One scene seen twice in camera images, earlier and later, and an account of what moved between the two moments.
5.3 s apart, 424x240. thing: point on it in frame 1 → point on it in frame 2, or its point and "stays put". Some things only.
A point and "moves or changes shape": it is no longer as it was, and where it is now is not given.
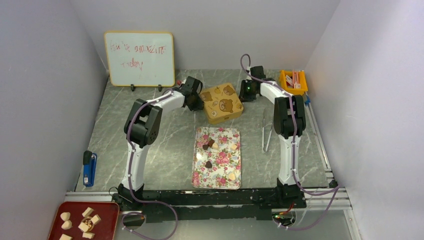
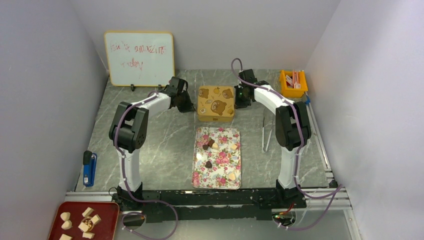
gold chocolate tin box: (217, 112) moves or changes shape
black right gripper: (245, 96) → (239, 100)
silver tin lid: (221, 101) stays put
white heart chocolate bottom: (231, 176) stays put
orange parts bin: (293, 81) stays put
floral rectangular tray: (216, 158) stays put
